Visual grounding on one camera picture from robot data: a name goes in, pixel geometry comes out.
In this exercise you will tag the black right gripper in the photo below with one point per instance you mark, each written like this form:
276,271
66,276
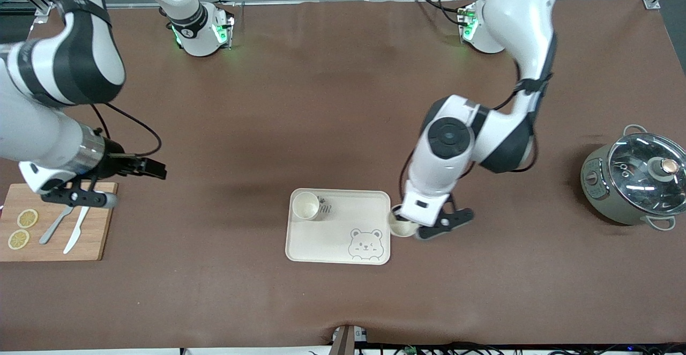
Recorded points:
114,164

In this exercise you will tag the white IKEA cup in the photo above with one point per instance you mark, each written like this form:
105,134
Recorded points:
305,206
403,230

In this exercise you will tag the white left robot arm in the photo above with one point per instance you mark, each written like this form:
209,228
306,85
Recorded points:
525,17

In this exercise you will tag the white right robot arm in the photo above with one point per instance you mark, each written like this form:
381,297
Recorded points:
48,124

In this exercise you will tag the cream tray with bear print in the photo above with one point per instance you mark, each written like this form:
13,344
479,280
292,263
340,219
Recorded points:
332,237

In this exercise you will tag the wooden cutting board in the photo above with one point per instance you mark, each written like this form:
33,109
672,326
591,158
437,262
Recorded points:
96,237

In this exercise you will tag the white plastic knife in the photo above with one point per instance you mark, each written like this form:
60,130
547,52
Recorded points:
75,237

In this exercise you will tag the gray plastic knife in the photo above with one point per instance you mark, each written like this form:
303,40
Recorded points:
53,229

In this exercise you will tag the lemon slice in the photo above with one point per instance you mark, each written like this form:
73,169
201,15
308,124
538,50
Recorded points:
27,218
19,239

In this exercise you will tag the brown table cover sheet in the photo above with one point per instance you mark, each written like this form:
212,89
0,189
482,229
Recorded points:
214,301

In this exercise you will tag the green electric cooking pot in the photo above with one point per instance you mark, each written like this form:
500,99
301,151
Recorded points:
597,194

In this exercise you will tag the glass pot lid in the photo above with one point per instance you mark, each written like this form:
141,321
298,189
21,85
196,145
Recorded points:
643,172

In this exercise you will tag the metal table edge bracket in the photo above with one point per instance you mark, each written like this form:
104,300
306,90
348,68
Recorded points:
343,341

